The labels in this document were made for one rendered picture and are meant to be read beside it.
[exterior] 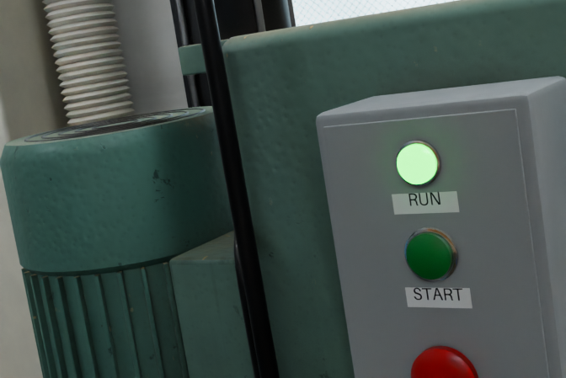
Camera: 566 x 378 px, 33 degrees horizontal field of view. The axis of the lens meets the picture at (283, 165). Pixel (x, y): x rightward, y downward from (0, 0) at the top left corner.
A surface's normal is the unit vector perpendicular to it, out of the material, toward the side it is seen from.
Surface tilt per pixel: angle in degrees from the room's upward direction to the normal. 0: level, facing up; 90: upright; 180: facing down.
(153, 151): 90
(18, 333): 90
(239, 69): 90
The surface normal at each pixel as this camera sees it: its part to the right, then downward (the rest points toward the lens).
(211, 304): -0.51, 0.20
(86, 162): -0.09, 0.15
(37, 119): 0.90, -0.08
